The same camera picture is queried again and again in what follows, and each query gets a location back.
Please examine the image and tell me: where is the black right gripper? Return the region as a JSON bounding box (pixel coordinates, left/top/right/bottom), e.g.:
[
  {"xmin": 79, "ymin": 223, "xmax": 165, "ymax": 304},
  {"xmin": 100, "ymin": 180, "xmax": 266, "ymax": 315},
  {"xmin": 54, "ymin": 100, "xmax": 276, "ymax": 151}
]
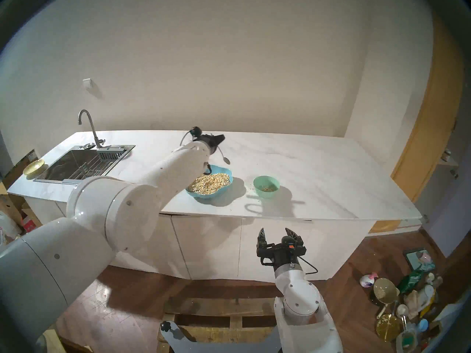
[{"xmin": 256, "ymin": 227, "xmax": 307, "ymax": 271}]

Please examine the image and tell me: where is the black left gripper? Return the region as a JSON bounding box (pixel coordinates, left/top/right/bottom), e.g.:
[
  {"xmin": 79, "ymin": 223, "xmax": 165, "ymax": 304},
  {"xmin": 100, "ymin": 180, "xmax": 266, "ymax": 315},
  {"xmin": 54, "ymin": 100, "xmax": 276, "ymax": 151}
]
[{"xmin": 201, "ymin": 134, "xmax": 221, "ymax": 154}]

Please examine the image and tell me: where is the blue flower-shaped bowl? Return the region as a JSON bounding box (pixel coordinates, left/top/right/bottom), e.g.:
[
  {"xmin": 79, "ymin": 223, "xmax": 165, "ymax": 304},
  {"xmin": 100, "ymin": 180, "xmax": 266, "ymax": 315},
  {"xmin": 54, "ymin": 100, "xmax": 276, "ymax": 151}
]
[{"xmin": 185, "ymin": 165, "xmax": 233, "ymax": 200}]

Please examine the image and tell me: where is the small mint green bowl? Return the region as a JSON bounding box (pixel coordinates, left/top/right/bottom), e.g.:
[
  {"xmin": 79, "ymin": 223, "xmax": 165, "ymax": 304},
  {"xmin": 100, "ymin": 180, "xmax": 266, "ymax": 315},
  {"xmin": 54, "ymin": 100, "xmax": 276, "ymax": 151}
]
[{"xmin": 253, "ymin": 175, "xmax": 281, "ymax": 199}]

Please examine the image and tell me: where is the large oat flake pile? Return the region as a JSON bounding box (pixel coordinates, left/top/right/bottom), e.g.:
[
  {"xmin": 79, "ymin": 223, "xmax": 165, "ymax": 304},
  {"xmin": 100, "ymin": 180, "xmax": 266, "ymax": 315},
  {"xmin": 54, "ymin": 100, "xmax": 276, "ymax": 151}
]
[{"xmin": 188, "ymin": 173, "xmax": 231, "ymax": 195}]

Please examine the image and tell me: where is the white counter cabinet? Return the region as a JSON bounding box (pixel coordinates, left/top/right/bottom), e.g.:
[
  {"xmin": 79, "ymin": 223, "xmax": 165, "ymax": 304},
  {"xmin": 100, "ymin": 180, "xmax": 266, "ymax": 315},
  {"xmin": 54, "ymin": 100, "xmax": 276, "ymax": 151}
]
[{"xmin": 24, "ymin": 198, "xmax": 376, "ymax": 283}]

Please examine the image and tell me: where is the wooden pallet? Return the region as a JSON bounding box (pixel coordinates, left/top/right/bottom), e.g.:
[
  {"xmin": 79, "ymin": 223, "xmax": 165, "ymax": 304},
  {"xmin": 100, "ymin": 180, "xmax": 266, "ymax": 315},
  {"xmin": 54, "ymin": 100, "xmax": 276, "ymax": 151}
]
[{"xmin": 158, "ymin": 297, "xmax": 284, "ymax": 343}]

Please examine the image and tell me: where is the curved metal faucet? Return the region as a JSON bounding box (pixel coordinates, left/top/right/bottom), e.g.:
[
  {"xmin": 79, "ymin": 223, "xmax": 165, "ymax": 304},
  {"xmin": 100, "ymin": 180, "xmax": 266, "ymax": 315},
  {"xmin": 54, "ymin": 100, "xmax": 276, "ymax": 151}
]
[{"xmin": 78, "ymin": 109, "xmax": 106, "ymax": 149}]

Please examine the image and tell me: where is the metal sink drain rack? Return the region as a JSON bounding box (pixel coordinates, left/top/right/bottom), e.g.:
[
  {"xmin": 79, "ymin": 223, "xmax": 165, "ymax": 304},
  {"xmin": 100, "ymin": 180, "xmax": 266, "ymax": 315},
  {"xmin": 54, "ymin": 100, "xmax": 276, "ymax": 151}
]
[{"xmin": 68, "ymin": 160, "xmax": 114, "ymax": 181}]

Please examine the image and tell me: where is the green snack bag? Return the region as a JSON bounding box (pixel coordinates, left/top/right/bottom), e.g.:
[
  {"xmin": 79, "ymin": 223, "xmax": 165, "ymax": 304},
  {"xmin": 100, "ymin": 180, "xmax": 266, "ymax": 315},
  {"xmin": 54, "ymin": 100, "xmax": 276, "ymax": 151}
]
[{"xmin": 397, "ymin": 270, "xmax": 424, "ymax": 294}]

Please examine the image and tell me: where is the black framed tablet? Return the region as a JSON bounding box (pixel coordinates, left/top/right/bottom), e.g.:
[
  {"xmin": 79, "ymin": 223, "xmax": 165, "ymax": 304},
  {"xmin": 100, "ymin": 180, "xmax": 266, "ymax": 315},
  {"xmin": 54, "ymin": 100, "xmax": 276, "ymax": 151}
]
[{"xmin": 403, "ymin": 248, "xmax": 435, "ymax": 272}]

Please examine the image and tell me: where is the gold round plate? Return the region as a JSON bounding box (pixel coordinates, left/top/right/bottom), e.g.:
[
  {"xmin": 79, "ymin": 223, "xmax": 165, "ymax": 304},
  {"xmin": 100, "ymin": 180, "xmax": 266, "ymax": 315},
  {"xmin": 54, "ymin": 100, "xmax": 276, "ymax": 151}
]
[{"xmin": 376, "ymin": 314, "xmax": 401, "ymax": 342}]

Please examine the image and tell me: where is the stainless steel sink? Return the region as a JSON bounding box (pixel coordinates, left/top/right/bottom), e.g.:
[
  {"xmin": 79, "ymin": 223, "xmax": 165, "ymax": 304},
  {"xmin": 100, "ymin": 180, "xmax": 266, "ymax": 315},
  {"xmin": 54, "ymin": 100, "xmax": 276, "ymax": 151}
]
[{"xmin": 33, "ymin": 145, "xmax": 135, "ymax": 186}]

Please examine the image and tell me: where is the pale yellow dish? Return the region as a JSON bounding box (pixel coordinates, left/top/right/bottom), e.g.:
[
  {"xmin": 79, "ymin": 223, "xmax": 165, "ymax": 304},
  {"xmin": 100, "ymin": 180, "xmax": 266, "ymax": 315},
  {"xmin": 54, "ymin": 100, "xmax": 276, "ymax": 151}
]
[{"xmin": 23, "ymin": 158, "xmax": 45, "ymax": 176}]

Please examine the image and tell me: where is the brown cardboard box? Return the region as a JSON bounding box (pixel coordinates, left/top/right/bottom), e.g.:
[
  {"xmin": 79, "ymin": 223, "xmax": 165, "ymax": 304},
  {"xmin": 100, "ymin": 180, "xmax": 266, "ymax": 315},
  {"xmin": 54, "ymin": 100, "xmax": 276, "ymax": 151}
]
[{"xmin": 0, "ymin": 149, "xmax": 37, "ymax": 217}]

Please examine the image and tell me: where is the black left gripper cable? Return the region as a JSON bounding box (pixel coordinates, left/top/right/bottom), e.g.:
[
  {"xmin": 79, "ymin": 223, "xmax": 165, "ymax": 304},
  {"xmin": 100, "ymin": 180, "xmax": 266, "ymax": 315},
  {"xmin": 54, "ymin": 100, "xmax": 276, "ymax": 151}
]
[{"xmin": 180, "ymin": 126, "xmax": 212, "ymax": 175}]

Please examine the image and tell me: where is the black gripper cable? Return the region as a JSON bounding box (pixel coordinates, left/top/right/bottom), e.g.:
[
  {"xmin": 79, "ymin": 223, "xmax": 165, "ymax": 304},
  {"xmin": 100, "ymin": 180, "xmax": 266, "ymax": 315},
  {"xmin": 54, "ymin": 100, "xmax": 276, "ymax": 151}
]
[
  {"xmin": 298, "ymin": 256, "xmax": 319, "ymax": 275},
  {"xmin": 180, "ymin": 126, "xmax": 212, "ymax": 175}
]

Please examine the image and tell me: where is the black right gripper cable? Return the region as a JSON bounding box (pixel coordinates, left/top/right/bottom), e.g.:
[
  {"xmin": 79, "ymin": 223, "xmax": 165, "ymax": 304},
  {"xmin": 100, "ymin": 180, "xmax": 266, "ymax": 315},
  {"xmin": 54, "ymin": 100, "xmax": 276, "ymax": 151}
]
[{"xmin": 298, "ymin": 256, "xmax": 319, "ymax": 275}]

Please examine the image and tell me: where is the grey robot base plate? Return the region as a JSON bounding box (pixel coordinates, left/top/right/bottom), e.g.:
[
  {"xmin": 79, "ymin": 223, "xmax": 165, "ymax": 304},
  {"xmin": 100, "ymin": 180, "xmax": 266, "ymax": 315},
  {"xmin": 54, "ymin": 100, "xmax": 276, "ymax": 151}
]
[{"xmin": 160, "ymin": 321, "xmax": 282, "ymax": 353}]

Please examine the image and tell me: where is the wooden door frame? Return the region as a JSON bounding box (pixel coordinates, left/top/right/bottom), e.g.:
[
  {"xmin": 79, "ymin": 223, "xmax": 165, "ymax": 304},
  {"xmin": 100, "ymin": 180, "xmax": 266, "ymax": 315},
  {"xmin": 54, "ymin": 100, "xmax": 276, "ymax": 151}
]
[{"xmin": 370, "ymin": 21, "xmax": 464, "ymax": 233}]

